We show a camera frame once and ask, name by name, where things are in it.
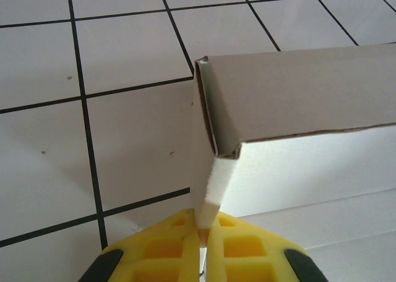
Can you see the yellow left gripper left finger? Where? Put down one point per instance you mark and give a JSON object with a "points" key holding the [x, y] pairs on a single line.
{"points": [[161, 257]]}

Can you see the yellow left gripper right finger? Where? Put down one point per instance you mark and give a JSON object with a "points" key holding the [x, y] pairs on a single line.
{"points": [[247, 257]]}

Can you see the white paper box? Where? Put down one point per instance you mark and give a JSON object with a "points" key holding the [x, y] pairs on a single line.
{"points": [[294, 93]]}

